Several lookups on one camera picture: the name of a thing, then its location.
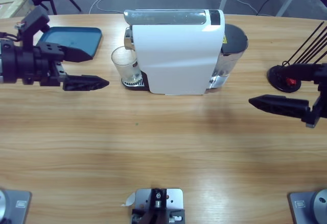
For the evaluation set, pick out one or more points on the wooden crate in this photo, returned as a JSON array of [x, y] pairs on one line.
[[12, 4]]

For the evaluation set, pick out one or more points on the black drip tray steel grille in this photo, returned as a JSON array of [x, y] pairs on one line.
[[135, 85]]

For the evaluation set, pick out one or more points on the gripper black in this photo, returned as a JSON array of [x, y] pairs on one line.
[[23, 63], [322, 94]]

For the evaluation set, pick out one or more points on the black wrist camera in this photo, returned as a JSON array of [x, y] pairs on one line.
[[33, 20]]

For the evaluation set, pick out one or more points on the blue plastic tray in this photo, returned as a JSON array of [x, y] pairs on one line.
[[76, 37]]

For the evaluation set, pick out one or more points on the black capsule holder with rods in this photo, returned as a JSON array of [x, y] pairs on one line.
[[274, 74]]

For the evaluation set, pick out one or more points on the white paper tag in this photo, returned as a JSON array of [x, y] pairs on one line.
[[130, 199]]

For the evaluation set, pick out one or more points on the red coffee capsule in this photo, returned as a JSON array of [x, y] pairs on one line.
[[291, 81]]

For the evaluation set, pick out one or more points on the clear drinking glass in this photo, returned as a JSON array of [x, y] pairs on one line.
[[125, 65]]

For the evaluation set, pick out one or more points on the white capsule coffee machine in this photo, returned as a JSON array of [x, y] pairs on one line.
[[178, 55]]

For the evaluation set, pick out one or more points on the clear water tank black lid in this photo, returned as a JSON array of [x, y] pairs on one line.
[[233, 43]]

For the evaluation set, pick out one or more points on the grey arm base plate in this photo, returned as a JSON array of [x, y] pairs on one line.
[[15, 203], [304, 203]]

